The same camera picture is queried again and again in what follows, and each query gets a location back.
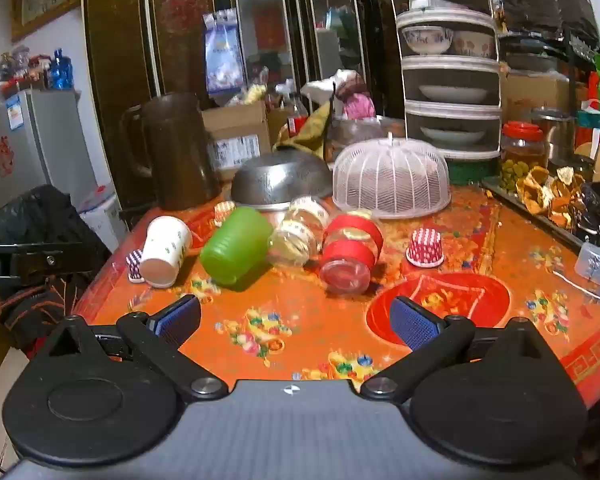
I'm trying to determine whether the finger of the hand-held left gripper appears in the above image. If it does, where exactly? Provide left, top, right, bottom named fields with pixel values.
left=8, top=242, right=84, bottom=282

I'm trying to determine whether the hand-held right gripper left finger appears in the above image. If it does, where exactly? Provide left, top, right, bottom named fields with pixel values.
left=44, top=294, right=229, bottom=403

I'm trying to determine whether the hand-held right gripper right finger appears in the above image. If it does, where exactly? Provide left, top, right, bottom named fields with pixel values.
left=361, top=296, right=551, bottom=404

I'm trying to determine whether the purple white paper baking cup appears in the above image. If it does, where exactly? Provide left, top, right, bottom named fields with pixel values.
left=126, top=249, right=146, bottom=281

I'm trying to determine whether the red white paper baking cup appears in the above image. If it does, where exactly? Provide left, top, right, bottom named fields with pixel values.
left=406, top=227, right=445, bottom=266
left=214, top=201, right=237, bottom=227

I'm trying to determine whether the green plastic cup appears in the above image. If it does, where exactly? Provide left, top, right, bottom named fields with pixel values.
left=200, top=207, right=275, bottom=292

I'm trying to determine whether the red banded glass cup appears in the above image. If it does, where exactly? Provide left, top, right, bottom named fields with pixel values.
left=320, top=212, right=384, bottom=296

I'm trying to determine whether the clear patterned glass cup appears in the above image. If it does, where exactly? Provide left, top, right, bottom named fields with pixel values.
left=267, top=196, right=331, bottom=267

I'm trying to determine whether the black plastic bag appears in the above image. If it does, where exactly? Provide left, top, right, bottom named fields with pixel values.
left=0, top=184, right=111, bottom=281

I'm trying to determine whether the dark patterned cloth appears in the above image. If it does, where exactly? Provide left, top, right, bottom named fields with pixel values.
left=0, top=279, right=88, bottom=357

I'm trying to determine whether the white plastic bin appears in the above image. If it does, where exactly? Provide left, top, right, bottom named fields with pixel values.
left=78, top=194, right=119, bottom=252

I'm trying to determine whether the grey refrigerator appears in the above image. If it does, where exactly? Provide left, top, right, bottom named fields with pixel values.
left=0, top=87, right=94, bottom=233

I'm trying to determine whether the white mesh food cover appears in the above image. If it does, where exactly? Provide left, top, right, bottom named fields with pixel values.
left=332, top=133, right=452, bottom=219

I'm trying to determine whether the brown plastic pitcher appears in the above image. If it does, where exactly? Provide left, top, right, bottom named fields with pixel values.
left=118, top=92, right=222, bottom=212

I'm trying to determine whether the steel bowl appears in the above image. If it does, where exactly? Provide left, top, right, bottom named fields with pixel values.
left=230, top=150, right=334, bottom=211

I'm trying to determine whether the tray of dried peels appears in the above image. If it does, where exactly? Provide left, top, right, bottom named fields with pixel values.
left=481, top=165, right=600, bottom=253

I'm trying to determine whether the blue water bottle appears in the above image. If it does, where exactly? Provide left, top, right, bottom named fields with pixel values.
left=48, top=48, right=75, bottom=91

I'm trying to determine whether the clear plastic hook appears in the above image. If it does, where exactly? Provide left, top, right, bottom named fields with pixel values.
left=574, top=242, right=600, bottom=282

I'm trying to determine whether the cardboard box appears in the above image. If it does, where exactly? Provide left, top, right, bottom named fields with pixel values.
left=201, top=101, right=272, bottom=182

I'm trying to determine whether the white plate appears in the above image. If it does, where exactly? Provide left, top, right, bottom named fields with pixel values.
left=419, top=125, right=487, bottom=146
left=418, top=84, right=489, bottom=104

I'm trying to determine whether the red lid glass jar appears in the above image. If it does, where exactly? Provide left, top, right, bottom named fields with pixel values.
left=499, top=121, right=544, bottom=192

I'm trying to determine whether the olive yellow cloth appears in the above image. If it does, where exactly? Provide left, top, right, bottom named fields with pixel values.
left=273, top=101, right=332, bottom=162

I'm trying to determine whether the pink cloth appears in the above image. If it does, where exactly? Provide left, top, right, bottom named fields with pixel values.
left=344, top=91, right=377, bottom=120

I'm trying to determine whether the red label bottle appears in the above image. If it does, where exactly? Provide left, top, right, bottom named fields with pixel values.
left=286, top=94, right=309, bottom=137

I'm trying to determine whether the dark wooden wardrobe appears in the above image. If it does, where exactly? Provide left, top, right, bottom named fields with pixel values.
left=81, top=0, right=401, bottom=213

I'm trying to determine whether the steel canister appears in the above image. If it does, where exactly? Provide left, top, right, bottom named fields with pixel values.
left=531, top=107, right=577, bottom=162

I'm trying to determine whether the tiered dish cover rack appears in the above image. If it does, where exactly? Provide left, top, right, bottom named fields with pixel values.
left=389, top=0, right=504, bottom=162

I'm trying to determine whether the blue white plastic bag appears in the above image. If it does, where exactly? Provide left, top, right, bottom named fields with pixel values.
left=203, top=10, right=247, bottom=97

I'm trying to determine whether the blue patterned bowl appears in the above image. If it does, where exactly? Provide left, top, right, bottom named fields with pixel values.
left=401, top=25, right=454, bottom=55

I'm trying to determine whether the beige patterned bowl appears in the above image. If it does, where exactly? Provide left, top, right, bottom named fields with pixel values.
left=452, top=30, right=496, bottom=59

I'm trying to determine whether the black quilted bag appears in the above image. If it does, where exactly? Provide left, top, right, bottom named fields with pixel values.
left=489, top=0, right=600, bottom=47

